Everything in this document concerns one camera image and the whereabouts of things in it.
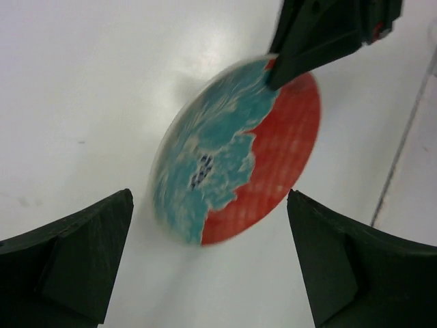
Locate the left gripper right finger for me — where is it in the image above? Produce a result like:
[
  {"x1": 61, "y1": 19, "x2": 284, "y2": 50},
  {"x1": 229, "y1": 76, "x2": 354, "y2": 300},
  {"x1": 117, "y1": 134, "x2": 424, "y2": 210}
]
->
[{"x1": 287, "y1": 190, "x2": 436, "y2": 327}]

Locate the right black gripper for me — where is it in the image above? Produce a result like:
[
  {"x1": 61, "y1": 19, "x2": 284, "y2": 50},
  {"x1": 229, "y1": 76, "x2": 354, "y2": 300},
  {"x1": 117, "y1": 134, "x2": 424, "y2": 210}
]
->
[{"x1": 267, "y1": 0, "x2": 404, "y2": 90}]

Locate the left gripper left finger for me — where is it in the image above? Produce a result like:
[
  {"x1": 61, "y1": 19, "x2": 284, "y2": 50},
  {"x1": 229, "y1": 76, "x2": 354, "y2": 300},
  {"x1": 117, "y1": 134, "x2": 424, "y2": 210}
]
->
[{"x1": 1, "y1": 189, "x2": 134, "y2": 327}]

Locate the floral red plate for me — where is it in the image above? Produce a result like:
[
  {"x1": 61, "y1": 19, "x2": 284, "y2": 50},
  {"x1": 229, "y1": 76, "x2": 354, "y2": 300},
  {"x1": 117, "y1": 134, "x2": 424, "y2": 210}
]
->
[{"x1": 149, "y1": 55, "x2": 322, "y2": 246}]

